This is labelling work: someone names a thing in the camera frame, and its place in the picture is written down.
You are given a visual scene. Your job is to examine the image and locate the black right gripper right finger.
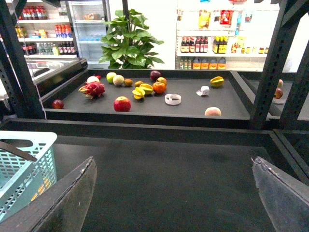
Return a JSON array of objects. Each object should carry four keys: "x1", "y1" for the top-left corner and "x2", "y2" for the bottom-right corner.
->
[{"x1": 252, "y1": 157, "x2": 309, "y2": 232}]

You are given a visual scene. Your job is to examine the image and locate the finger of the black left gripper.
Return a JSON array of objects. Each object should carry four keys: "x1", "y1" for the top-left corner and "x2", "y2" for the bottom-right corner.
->
[{"x1": 0, "y1": 157, "x2": 97, "y2": 232}]

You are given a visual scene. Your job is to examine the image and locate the right gripper dark left finger basket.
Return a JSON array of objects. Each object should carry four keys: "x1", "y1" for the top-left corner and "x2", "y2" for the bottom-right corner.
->
[{"x1": 0, "y1": 142, "x2": 37, "y2": 161}]

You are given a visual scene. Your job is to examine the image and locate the light blue plastic basket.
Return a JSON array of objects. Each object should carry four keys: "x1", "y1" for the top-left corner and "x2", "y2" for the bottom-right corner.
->
[{"x1": 0, "y1": 130, "x2": 57, "y2": 221}]

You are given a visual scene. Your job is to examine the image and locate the red yellow mango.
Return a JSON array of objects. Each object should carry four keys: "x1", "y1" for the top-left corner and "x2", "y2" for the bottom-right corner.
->
[{"x1": 156, "y1": 77, "x2": 167, "y2": 85}]

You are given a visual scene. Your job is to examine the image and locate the small dark red plum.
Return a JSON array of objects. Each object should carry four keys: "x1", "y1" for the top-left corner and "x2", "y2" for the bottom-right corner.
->
[{"x1": 52, "y1": 99, "x2": 64, "y2": 109}]

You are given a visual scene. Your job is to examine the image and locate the red apple side tray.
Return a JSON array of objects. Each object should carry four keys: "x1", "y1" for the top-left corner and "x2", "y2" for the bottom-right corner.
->
[{"x1": 273, "y1": 87, "x2": 283, "y2": 99}]

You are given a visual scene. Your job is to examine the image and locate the pink dragon fruit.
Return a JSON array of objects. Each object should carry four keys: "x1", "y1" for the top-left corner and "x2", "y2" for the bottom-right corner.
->
[{"x1": 78, "y1": 81, "x2": 105, "y2": 99}]

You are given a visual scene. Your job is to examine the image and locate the white round fruit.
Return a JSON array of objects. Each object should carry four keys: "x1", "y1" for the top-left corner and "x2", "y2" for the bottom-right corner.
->
[{"x1": 86, "y1": 76, "x2": 100, "y2": 83}]

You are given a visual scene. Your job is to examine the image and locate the pale peach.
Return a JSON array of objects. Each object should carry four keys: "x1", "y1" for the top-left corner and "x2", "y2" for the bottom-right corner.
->
[{"x1": 204, "y1": 107, "x2": 222, "y2": 116}]

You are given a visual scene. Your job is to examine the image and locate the red apple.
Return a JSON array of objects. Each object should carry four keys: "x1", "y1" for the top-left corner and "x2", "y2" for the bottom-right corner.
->
[{"x1": 113, "y1": 96, "x2": 131, "y2": 112}]

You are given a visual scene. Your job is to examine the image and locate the green apple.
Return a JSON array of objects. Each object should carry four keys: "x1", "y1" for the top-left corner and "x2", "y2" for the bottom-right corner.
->
[{"x1": 106, "y1": 72, "x2": 117, "y2": 84}]

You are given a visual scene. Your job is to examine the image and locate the black display tray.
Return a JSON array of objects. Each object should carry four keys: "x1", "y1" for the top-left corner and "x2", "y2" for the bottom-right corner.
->
[{"x1": 42, "y1": 70, "x2": 254, "y2": 129}]

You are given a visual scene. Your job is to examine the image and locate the pale round melon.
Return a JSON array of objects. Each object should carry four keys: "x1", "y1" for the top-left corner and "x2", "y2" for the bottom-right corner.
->
[{"x1": 112, "y1": 74, "x2": 125, "y2": 86}]

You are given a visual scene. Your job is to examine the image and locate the yellow starfruit right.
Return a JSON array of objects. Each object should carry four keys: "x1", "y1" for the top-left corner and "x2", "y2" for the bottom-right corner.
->
[{"x1": 210, "y1": 76, "x2": 225, "y2": 87}]

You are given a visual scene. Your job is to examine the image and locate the yellow starfruit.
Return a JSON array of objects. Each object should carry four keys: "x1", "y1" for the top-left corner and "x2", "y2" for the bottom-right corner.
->
[
  {"x1": 132, "y1": 87, "x2": 145, "y2": 100},
  {"x1": 139, "y1": 83, "x2": 154, "y2": 95},
  {"x1": 210, "y1": 76, "x2": 225, "y2": 87}
]

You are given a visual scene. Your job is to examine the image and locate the yellow starfruit front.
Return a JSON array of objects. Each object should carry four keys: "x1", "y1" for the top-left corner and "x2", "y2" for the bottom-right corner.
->
[{"x1": 132, "y1": 87, "x2": 145, "y2": 100}]

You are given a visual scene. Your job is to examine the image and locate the brown kiwi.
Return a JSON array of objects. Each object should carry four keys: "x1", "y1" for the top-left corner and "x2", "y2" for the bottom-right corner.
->
[{"x1": 124, "y1": 79, "x2": 133, "y2": 87}]

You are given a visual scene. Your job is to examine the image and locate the small olive kiwi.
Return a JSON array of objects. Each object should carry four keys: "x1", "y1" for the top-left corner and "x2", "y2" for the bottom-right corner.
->
[{"x1": 134, "y1": 81, "x2": 144, "y2": 87}]

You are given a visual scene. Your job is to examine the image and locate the yellow starfruit middle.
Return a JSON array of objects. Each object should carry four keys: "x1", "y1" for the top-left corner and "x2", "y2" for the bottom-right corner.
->
[{"x1": 139, "y1": 83, "x2": 154, "y2": 95}]

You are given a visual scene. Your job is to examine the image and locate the glass door refrigerator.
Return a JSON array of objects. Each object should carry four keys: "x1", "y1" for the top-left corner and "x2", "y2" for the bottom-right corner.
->
[{"x1": 68, "y1": 0, "x2": 111, "y2": 69}]

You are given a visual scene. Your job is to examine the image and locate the orange persimmon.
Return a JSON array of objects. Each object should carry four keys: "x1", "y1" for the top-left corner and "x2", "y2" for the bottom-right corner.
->
[{"x1": 152, "y1": 82, "x2": 166, "y2": 94}]

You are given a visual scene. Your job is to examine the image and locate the green potted plant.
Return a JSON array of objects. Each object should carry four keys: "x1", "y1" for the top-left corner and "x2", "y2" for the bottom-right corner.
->
[{"x1": 98, "y1": 9, "x2": 164, "y2": 69}]

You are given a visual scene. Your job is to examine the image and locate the dark purple passion fruit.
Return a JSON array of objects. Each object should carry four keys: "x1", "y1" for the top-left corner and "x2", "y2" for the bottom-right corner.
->
[{"x1": 150, "y1": 70, "x2": 161, "y2": 81}]

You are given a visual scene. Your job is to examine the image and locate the white tape ring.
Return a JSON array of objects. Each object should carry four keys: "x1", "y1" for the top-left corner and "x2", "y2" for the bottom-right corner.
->
[{"x1": 164, "y1": 93, "x2": 182, "y2": 106}]

